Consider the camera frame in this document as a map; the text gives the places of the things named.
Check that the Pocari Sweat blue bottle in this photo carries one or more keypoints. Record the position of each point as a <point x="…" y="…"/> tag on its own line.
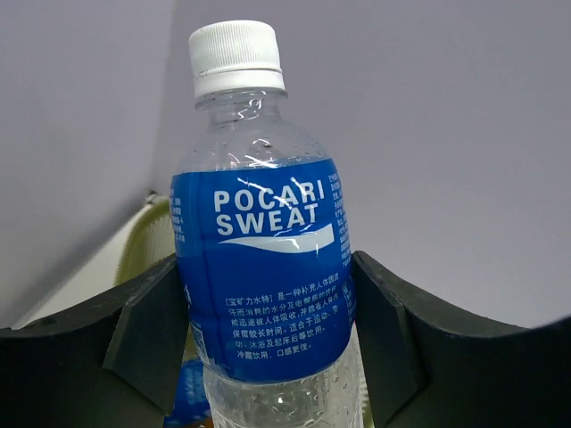
<point x="191" y="405"/>
<point x="263" y="247"/>

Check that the olive green mesh bin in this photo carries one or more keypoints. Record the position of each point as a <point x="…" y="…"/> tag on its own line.
<point x="150" y="240"/>

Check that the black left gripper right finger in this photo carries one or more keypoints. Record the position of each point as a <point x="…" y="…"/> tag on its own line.
<point x="429" y="363"/>

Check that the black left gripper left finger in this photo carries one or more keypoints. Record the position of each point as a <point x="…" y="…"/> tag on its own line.
<point x="110" y="361"/>

